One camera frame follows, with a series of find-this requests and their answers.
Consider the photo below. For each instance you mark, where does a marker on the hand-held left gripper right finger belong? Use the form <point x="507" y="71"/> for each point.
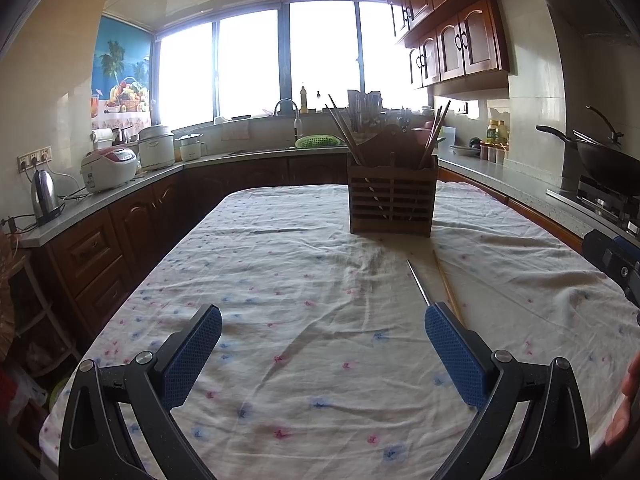
<point x="455" y="355"/>

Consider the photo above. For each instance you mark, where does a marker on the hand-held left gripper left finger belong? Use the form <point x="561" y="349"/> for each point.
<point x="192" y="355"/>

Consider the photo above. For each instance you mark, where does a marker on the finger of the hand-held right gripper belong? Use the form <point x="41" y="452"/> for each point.
<point x="612" y="260"/>

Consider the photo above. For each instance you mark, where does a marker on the wooden chopstick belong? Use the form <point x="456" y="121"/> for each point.
<point x="342" y="132"/>
<point x="447" y="287"/>
<point x="432" y="133"/>
<point x="438" y="129"/>
<point x="346" y="127"/>

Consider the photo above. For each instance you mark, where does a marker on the metal chopstick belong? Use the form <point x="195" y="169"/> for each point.
<point x="419" y="284"/>

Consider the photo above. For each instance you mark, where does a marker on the wooden utensil holder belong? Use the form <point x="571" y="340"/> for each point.
<point x="395" y="195"/>

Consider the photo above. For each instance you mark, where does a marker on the person's right hand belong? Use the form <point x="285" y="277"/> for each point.
<point x="629" y="405"/>

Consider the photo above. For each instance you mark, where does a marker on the gas stove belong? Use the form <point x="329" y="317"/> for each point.
<point x="600" y="202"/>

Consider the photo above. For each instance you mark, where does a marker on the black wok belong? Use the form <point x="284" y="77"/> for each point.
<point x="607" y="160"/>

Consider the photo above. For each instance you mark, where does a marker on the floral white tablecloth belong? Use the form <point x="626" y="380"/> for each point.
<point x="320" y="285"/>

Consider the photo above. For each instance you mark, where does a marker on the seasoning jars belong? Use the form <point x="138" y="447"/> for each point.
<point x="492" y="152"/>

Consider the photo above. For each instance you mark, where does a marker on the wicker shelf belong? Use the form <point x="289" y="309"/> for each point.
<point x="30" y="320"/>

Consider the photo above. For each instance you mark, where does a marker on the yellow cooking oil bottle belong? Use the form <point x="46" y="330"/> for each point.
<point x="496" y="132"/>

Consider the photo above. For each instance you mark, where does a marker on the red and white rice cooker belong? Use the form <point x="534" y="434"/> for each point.
<point x="109" y="170"/>

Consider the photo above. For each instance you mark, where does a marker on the small white electric pot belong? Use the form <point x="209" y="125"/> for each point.
<point x="192" y="147"/>

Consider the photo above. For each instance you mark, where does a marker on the cream rice cooker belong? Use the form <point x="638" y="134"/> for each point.
<point x="156" y="149"/>

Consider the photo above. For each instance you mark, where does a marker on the steel electric kettle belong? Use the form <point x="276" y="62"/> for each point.
<point x="45" y="197"/>

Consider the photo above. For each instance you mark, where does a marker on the paper towel roll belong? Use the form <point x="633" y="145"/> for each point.
<point x="102" y="140"/>

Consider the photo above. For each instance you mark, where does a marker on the green plastic colander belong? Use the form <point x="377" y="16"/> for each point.
<point x="320" y="141"/>

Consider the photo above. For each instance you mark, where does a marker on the sink faucet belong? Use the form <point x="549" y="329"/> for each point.
<point x="287" y="105"/>

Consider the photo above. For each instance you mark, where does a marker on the wooden upper cabinets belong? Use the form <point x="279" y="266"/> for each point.
<point x="450" y="35"/>

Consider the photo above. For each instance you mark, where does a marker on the yellow dish soap bottle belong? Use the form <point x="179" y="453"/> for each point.
<point x="303" y="100"/>

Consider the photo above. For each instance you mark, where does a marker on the kitchen window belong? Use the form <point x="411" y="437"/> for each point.
<point x="250" y="65"/>

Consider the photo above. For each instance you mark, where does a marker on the small wall outlet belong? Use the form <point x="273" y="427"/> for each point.
<point x="467" y="107"/>

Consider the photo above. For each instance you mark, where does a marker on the wall power outlet strip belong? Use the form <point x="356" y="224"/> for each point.
<point x="35" y="158"/>

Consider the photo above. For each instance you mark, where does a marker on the tropical fruit wall poster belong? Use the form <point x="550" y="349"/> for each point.
<point x="122" y="75"/>

